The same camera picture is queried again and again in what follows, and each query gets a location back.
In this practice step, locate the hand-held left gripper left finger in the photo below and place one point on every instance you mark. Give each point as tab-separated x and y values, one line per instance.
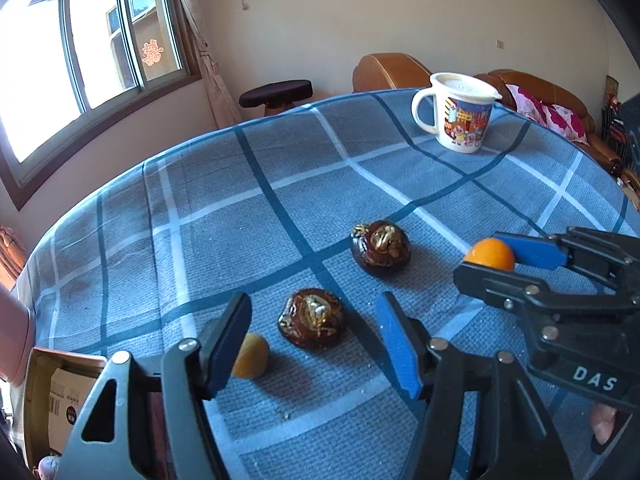
230	340

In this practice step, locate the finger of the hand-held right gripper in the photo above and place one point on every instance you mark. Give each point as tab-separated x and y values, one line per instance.
495	282
537	252

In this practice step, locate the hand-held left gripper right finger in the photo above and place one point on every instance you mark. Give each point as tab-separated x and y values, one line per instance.
396	345

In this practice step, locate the small round orange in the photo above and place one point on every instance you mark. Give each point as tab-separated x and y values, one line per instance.
490	252

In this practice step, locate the cardboard box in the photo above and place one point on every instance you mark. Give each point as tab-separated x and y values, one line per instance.
37	390

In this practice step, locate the person's right hand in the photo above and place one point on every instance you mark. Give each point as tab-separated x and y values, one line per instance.
602	422

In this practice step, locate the tan longan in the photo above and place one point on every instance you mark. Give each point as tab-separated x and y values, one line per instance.
251	357

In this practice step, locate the dark glazed pastry near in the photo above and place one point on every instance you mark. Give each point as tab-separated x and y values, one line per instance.
312	317

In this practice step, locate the dark glazed pastry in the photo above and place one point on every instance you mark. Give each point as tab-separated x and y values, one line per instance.
312	317
381	247

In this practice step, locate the dark glazed pastry far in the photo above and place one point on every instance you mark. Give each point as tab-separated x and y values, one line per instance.
381	247

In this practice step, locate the blue checked tablecloth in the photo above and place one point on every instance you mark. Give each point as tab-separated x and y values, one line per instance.
225	210

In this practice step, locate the pink floral cushion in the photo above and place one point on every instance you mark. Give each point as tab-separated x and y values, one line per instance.
555	112

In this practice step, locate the black metal rack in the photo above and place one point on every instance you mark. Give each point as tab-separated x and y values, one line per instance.
617	130

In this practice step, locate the white cartoon print mug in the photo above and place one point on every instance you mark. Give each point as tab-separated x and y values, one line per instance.
460	115

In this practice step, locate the brown leather sofa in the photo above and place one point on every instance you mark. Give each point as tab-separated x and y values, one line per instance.
550	90

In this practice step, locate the printed paper food package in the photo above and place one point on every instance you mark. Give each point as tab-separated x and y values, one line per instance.
67	395

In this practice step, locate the pink plastic object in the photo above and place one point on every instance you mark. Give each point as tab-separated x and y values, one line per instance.
15	335

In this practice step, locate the brown cloth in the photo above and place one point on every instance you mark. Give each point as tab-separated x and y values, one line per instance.
10	255

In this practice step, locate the dark round stool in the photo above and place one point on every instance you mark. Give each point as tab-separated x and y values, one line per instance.
275	92

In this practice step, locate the beige curtain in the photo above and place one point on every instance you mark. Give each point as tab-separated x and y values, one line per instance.
210	70

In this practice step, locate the red window decal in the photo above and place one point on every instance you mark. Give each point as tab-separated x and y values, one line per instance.
151	52

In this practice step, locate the brown framed window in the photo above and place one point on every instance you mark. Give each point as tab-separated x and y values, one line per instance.
75	60

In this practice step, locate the red wall hanging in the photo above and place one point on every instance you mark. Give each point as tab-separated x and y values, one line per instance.
610	89

